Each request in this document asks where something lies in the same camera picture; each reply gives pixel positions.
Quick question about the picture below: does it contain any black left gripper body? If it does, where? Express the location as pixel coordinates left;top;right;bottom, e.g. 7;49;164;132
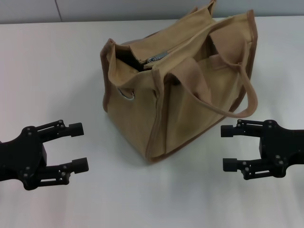
0;125;48;191

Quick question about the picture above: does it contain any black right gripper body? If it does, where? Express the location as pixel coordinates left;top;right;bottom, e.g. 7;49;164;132
258;119;304;178

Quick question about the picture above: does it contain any khaki canvas food bag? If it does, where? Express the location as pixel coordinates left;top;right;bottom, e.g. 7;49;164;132
99;0;259;164

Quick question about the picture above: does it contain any silver zipper pull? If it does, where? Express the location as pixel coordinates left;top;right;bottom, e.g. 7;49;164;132
145;53;171;70

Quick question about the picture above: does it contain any silver metal bag ring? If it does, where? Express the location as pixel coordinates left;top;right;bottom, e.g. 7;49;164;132
117;86;137;102

